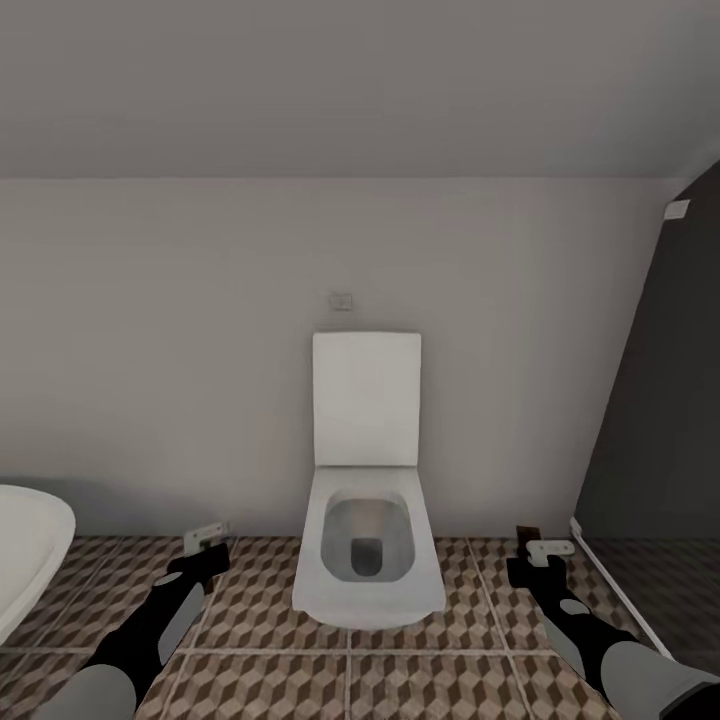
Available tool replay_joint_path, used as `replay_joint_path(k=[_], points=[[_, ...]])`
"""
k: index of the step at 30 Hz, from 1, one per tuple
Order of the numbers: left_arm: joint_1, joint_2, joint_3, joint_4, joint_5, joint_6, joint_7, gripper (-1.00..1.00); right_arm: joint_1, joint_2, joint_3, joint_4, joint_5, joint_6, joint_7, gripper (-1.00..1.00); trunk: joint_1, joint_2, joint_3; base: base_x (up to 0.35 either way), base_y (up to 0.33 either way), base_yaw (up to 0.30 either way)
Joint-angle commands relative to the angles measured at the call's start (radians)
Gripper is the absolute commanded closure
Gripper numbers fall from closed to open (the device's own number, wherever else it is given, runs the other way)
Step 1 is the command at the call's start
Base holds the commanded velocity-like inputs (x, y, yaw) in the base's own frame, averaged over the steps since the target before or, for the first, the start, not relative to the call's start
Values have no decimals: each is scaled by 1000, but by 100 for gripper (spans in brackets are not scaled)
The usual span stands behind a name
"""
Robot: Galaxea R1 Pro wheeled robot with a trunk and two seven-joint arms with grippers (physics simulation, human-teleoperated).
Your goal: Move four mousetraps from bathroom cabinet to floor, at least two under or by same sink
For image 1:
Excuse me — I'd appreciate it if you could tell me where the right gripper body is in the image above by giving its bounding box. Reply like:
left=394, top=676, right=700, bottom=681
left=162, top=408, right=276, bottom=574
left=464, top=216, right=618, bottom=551
left=506, top=556, right=566, bottom=600

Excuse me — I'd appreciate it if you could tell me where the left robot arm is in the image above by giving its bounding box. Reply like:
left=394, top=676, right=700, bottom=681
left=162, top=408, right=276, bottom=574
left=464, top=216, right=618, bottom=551
left=31, top=521, right=233, bottom=720

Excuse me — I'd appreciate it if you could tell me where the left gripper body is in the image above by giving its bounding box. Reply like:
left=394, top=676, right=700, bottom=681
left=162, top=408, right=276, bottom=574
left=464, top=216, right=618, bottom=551
left=168, top=543, right=230, bottom=583

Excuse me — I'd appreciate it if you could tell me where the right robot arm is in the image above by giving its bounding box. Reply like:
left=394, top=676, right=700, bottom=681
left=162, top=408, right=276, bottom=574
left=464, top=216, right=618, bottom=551
left=506, top=539, right=720, bottom=720

